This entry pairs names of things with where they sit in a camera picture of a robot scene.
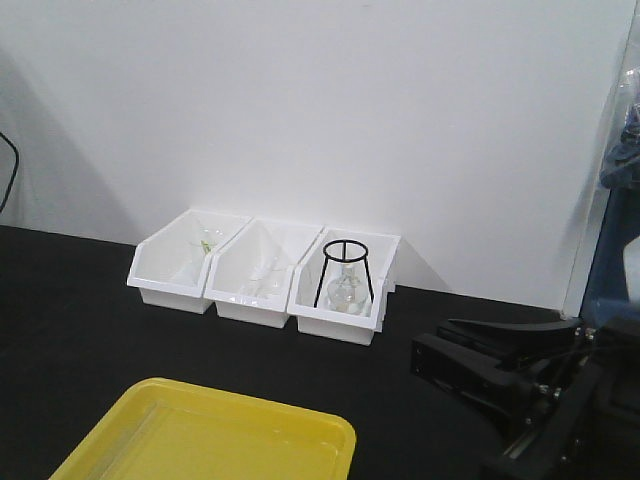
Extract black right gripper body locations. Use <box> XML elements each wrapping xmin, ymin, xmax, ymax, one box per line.
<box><xmin>480</xmin><ymin>317</ymin><xmax>639</xmax><ymax>479</ymax></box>

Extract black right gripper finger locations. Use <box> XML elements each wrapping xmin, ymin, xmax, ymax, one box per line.
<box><xmin>437</xmin><ymin>319</ymin><xmax>583</xmax><ymax>370</ymax></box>
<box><xmin>410</xmin><ymin>333</ymin><xmax>533</xmax><ymax>439</ymax></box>

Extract yellow plastic tray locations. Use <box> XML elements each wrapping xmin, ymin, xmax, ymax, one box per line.
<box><xmin>52</xmin><ymin>378</ymin><xmax>356</xmax><ymax>479</ymax></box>

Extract blue pegboard drying rack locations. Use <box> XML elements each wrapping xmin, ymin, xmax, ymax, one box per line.
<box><xmin>574</xmin><ymin>189</ymin><xmax>640</xmax><ymax>336</ymax></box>

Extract clear round glass flask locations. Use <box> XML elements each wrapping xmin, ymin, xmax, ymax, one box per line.
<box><xmin>327</xmin><ymin>264</ymin><xmax>367</xmax><ymax>315</ymax></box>

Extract white storage bin right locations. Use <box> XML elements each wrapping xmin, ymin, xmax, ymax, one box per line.
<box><xmin>287</xmin><ymin>227</ymin><xmax>400</xmax><ymax>346</ymax></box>

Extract white storage bin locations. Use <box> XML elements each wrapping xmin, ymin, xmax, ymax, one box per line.
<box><xmin>287</xmin><ymin>227</ymin><xmax>400</xmax><ymax>346</ymax></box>
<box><xmin>204</xmin><ymin>218</ymin><xmax>323</xmax><ymax>329</ymax></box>
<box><xmin>127</xmin><ymin>209</ymin><xmax>251</xmax><ymax>314</ymax></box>

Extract plastic bag of dark items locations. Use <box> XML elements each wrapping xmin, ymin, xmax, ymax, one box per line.
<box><xmin>594</xmin><ymin>0</ymin><xmax>640</xmax><ymax>191</ymax></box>

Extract clear glassware in middle bin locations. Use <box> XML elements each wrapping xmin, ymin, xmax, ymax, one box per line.
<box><xmin>240</xmin><ymin>255</ymin><xmax>289</xmax><ymax>299</ymax></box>

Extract white storage bin middle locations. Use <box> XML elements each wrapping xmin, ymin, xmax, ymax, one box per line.
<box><xmin>204</xmin><ymin>218</ymin><xmax>323</xmax><ymax>329</ymax></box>

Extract clear glass funnel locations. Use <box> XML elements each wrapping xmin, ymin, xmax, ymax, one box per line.
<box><xmin>187</xmin><ymin>228</ymin><xmax>224</xmax><ymax>256</ymax></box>

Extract white storage bin left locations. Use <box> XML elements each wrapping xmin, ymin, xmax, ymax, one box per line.
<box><xmin>127</xmin><ymin>209</ymin><xmax>251</xmax><ymax>314</ymax></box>

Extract black wire tripod stand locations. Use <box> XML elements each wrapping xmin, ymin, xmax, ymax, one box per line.
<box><xmin>313</xmin><ymin>239</ymin><xmax>374</xmax><ymax>308</ymax></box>

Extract black cable on wall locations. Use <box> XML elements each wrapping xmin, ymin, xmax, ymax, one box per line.
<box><xmin>0</xmin><ymin>130</ymin><xmax>21</xmax><ymax>214</ymax></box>

